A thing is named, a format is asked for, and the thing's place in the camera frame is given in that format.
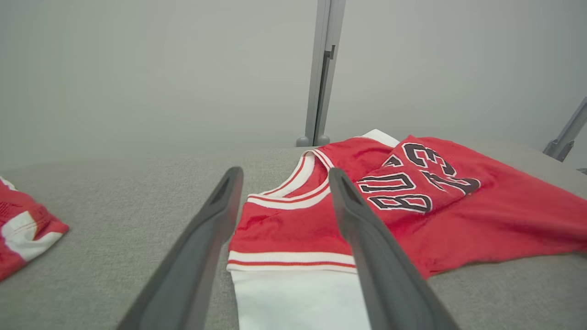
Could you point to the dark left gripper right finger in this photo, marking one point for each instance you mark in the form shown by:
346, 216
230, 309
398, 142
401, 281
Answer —
385, 284

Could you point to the red white basketball shorts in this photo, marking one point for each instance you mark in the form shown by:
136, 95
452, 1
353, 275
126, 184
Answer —
23, 229

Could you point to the grey metal partition post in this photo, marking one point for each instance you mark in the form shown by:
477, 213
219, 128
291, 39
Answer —
323, 68

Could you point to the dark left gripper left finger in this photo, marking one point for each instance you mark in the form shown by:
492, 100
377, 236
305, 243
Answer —
192, 266

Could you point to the red white basketball jersey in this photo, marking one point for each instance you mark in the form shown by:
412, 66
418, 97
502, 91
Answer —
481, 220

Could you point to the grey fabric upholstered surface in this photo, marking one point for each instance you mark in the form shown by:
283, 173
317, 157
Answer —
114, 206

